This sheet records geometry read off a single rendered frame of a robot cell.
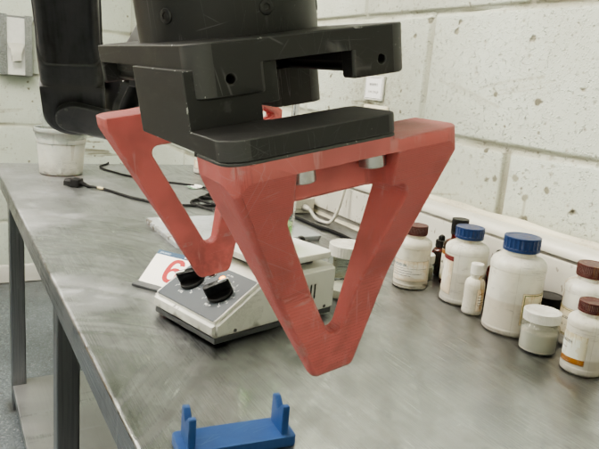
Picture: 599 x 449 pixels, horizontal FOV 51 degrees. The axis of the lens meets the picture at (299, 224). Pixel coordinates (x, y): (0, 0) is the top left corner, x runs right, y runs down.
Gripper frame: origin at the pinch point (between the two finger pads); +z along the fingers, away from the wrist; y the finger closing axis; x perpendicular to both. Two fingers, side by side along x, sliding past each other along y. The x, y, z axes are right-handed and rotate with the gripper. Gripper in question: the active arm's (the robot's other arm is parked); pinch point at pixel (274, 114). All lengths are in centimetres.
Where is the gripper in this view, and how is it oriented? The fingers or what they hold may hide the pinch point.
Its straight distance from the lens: 78.5
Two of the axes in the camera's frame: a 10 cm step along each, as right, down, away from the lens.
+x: -0.9, 9.7, 2.2
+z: 7.6, -0.8, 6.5
